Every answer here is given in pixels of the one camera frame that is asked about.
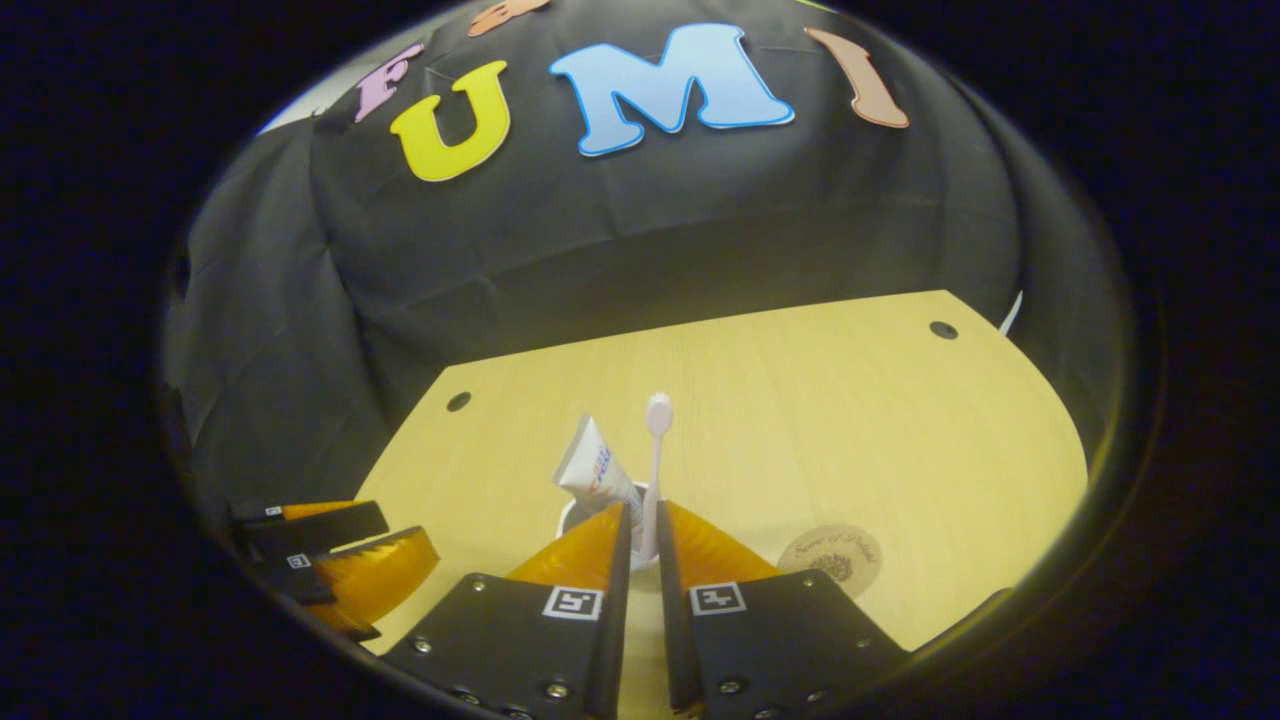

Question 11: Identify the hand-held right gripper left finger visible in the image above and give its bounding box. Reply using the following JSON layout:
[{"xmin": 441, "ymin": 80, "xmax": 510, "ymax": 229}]
[{"xmin": 380, "ymin": 501, "xmax": 635, "ymax": 720}]

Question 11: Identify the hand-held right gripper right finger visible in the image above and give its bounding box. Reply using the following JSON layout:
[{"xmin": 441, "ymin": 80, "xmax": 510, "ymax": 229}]
[{"xmin": 654, "ymin": 500, "xmax": 913, "ymax": 720}]

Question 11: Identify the white cup with wooden handle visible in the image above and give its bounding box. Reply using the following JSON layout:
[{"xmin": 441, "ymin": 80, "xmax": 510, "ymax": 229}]
[{"xmin": 556, "ymin": 483, "xmax": 661, "ymax": 573}]

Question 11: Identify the white toothpaste tube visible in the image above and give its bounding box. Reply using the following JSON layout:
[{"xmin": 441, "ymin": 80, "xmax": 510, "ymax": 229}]
[{"xmin": 552, "ymin": 414, "xmax": 646, "ymax": 516}]

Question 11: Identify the round wooden coaster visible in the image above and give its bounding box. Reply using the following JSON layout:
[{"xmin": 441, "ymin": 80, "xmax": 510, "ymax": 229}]
[{"xmin": 777, "ymin": 524, "xmax": 885, "ymax": 599}]

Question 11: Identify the white toothbrush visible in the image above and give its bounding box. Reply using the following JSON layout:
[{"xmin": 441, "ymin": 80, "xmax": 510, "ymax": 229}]
[{"xmin": 636, "ymin": 392, "xmax": 675, "ymax": 566}]

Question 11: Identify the black backdrop cloth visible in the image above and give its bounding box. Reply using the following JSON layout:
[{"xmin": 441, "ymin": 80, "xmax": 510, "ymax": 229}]
[{"xmin": 160, "ymin": 0, "xmax": 1141, "ymax": 541}]

